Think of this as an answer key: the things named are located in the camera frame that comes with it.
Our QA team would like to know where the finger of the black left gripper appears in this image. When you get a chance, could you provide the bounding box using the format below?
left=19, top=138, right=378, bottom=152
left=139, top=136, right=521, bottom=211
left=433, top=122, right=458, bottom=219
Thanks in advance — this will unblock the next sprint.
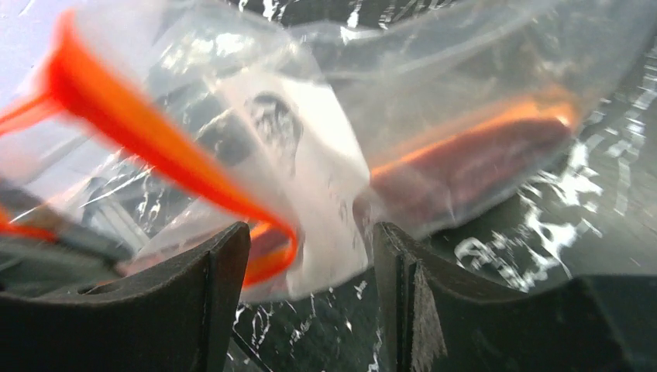
left=1, top=179, right=132, bottom=264

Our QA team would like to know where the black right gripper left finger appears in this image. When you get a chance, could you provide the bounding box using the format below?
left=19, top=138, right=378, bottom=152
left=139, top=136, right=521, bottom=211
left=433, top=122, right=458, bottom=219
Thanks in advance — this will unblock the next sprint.
left=1, top=222, right=251, bottom=371

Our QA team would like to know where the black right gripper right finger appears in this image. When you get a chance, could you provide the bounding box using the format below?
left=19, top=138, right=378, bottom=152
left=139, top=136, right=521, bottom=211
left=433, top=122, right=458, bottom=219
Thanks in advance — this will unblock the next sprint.
left=373, top=223, right=656, bottom=371

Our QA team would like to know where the clear zip top bag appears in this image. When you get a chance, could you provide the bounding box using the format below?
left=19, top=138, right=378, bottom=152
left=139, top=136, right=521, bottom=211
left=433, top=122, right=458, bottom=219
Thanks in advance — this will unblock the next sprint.
left=1, top=1, right=656, bottom=302

